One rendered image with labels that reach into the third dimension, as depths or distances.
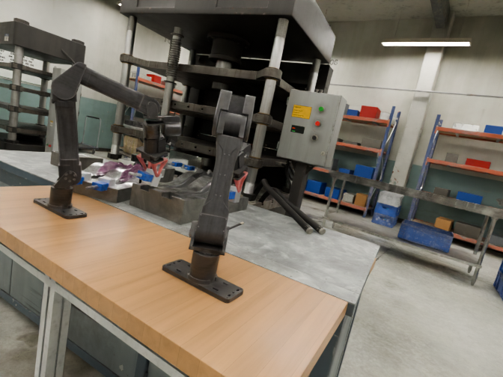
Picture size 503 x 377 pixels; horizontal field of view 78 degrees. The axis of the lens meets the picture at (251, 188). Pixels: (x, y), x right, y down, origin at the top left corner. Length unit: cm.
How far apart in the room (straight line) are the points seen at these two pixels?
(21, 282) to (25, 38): 407
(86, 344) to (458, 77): 743
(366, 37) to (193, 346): 816
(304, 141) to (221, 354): 143
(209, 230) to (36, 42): 506
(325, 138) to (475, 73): 617
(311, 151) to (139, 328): 140
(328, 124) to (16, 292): 186
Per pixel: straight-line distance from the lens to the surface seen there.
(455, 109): 763
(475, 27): 807
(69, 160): 113
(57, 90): 110
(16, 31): 554
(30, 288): 196
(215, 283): 76
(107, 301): 69
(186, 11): 224
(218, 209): 72
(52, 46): 567
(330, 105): 181
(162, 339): 60
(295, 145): 184
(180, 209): 113
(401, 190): 439
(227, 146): 75
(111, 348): 157
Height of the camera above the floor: 115
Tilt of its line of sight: 9 degrees down
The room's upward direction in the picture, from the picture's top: 12 degrees clockwise
